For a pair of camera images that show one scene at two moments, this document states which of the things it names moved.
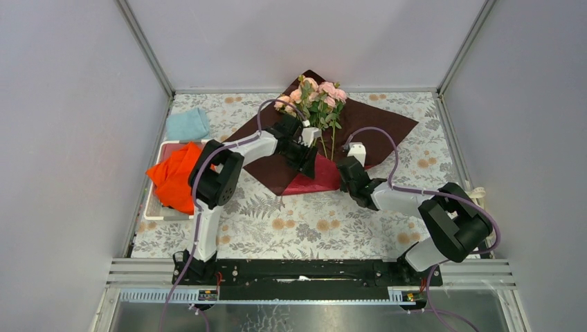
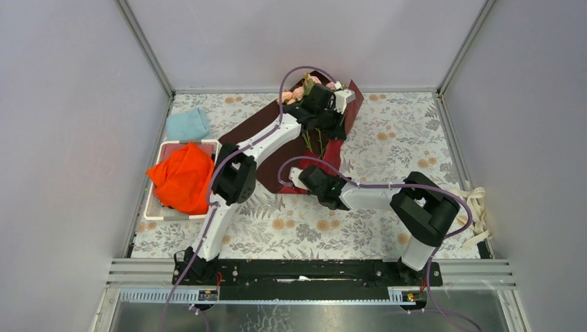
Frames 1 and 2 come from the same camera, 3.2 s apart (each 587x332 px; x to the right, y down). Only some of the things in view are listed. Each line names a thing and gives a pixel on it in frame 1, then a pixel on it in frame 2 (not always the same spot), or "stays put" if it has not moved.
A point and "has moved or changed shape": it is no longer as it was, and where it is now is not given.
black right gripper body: (345, 187) -> (320, 198)
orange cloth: (170, 179) stays put
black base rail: (327, 279) stays put
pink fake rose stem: (340, 100) has moved or changed shape
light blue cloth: (192, 124) stays put
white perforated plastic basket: (154, 208) stays put
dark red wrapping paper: (364, 128) has moved or changed shape
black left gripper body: (294, 153) -> (324, 117)
